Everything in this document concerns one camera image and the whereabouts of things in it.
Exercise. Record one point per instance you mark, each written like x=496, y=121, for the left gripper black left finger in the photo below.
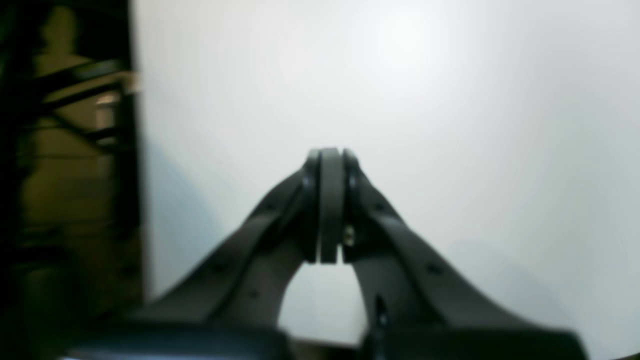
x=228, y=307

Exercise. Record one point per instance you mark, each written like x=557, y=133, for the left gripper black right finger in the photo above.
x=419, y=307

